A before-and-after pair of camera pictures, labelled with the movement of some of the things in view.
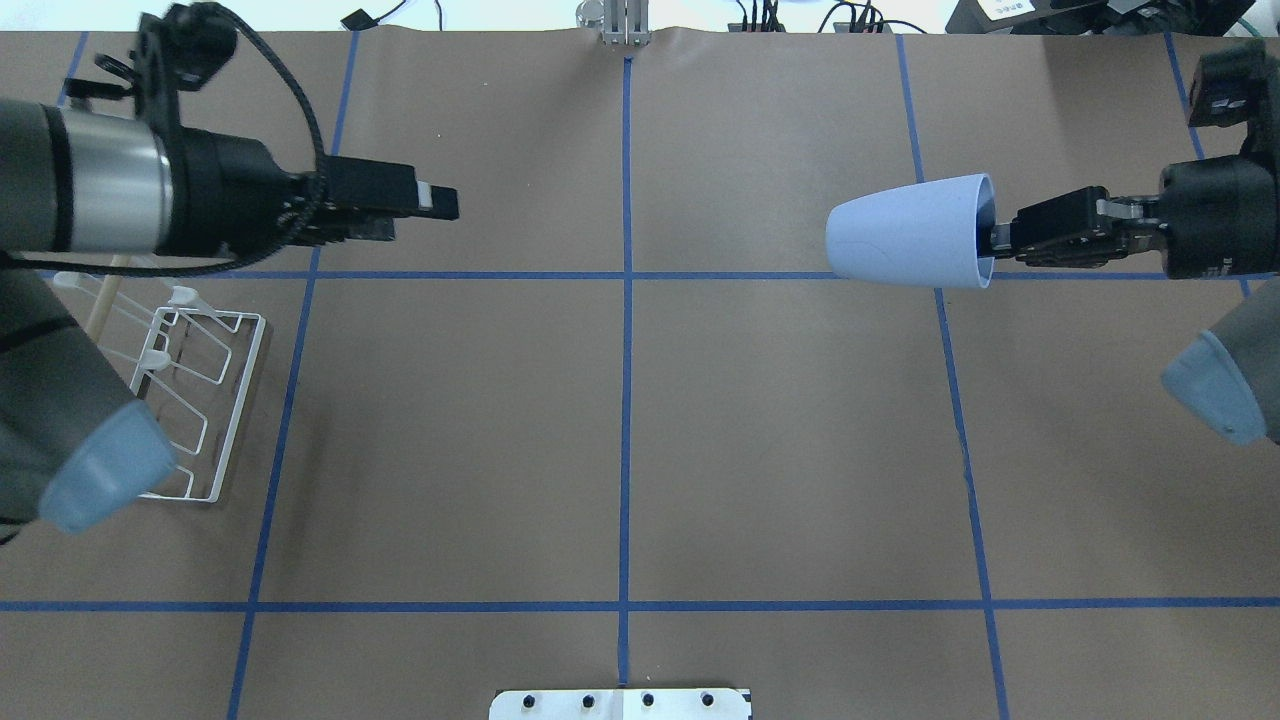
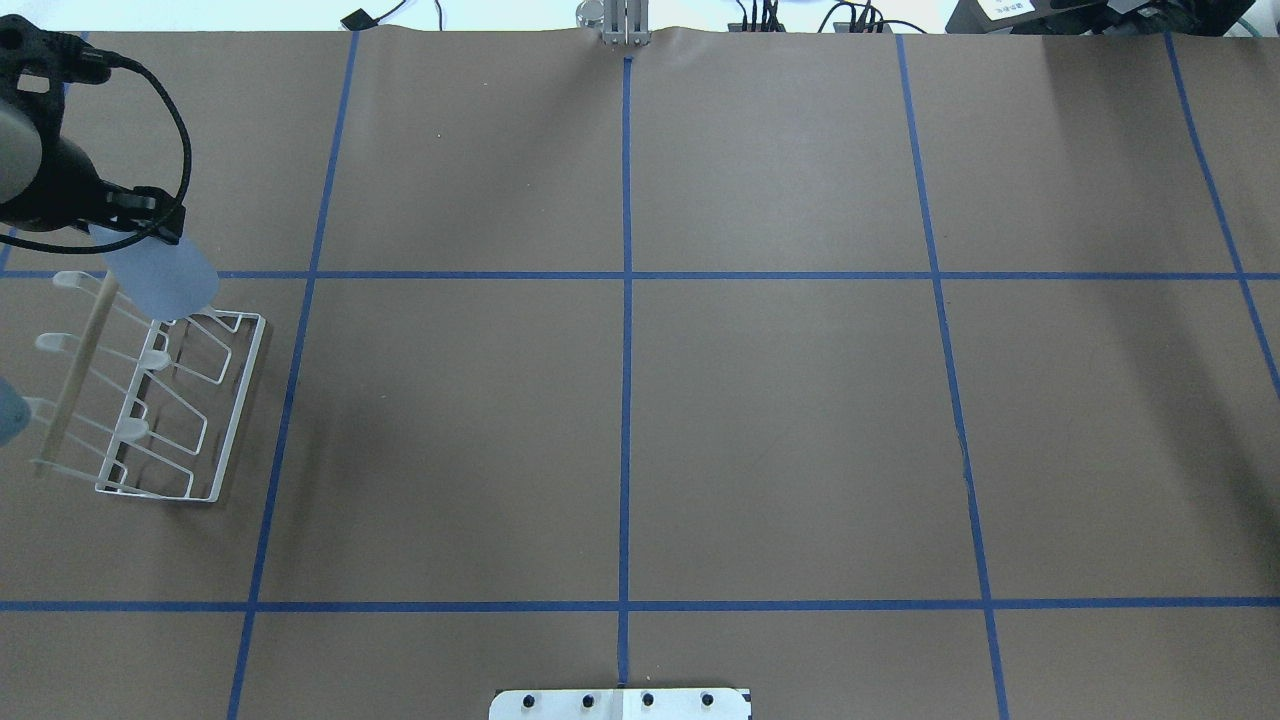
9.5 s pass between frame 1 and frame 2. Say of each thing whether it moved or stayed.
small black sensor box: stayed
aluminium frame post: stayed
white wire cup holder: stayed
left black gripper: moved
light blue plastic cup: moved
